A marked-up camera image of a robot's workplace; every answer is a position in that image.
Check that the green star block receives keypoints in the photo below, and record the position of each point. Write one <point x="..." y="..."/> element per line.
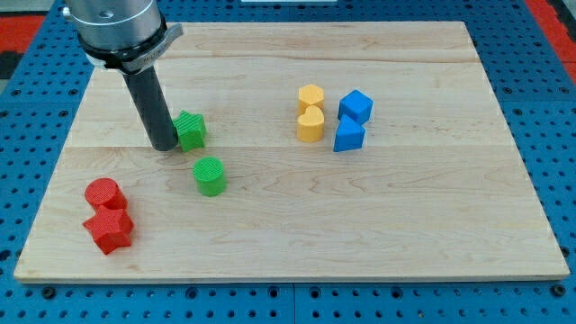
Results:
<point x="191" y="130"/>

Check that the blue cube block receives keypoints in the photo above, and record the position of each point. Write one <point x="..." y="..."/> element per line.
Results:
<point x="357" y="106"/>

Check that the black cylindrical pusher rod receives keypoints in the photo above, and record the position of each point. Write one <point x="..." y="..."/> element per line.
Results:
<point x="149" y="100"/>

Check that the yellow heart block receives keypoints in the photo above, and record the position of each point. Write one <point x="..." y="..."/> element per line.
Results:
<point x="310" y="125"/>

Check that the yellow hexagon block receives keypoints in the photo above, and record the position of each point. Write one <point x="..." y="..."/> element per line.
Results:
<point x="310" y="95"/>

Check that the blue triangle block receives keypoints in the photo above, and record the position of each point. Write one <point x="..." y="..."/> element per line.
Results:
<point x="349" y="135"/>

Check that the green cylinder block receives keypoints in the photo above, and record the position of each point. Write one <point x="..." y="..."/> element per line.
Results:
<point x="209" y="176"/>

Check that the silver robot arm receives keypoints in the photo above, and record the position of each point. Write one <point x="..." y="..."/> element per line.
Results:
<point x="130" y="36"/>

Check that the red star block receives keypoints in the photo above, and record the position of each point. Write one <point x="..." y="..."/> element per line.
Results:
<point x="110" y="229"/>

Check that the red cylinder block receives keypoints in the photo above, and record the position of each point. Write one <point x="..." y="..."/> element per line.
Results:
<point x="105" y="192"/>

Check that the wooden board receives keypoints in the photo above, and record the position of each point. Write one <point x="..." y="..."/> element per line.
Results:
<point x="437" y="193"/>

